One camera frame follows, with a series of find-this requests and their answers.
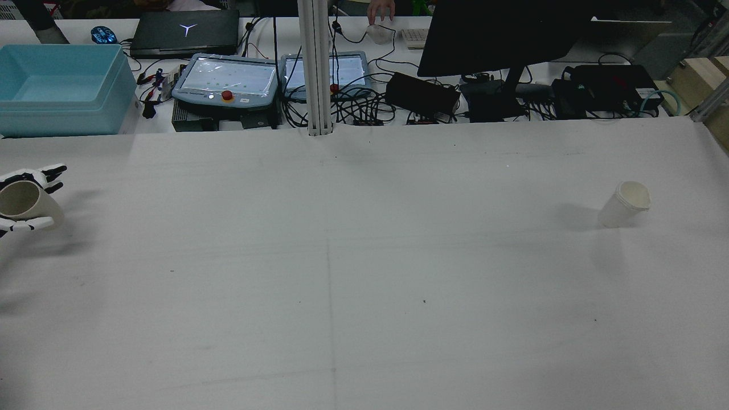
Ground bare person hand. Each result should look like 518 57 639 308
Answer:
367 0 396 25

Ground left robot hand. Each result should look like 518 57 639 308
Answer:
0 164 68 239

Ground beige cup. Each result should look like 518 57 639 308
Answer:
0 179 65 231

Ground white paper cup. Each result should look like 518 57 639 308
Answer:
597 181 652 229

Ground white computer mouse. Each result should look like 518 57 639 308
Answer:
366 24 395 45

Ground white keyboard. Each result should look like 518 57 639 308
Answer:
400 28 431 50

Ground light blue plastic bin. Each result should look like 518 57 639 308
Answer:
0 44 137 138

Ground teach pendant with screen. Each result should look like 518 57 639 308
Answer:
280 51 371 103
171 53 280 112

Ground black power adapter brick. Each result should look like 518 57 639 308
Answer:
386 71 461 117

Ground black monitor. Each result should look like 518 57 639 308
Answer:
417 0 596 95

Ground red black clip leads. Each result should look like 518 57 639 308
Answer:
137 67 171 119

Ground black rectangular box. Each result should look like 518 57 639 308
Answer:
460 80 530 123

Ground black flat device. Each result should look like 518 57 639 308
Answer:
171 101 281 133

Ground black laptop white logo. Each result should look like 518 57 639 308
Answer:
130 10 240 59

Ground small black electronics box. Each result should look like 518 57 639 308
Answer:
551 79 590 119

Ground large black electronics box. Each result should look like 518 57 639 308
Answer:
571 64 664 112

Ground wooden box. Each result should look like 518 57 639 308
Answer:
665 56 729 151

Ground white aluminium post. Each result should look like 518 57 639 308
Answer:
297 0 334 137

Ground tangled black cables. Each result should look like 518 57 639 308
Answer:
282 71 394 127

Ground teal cable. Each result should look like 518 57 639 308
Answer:
641 88 684 117

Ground silver aluminium frame profile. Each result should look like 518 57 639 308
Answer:
689 80 729 123

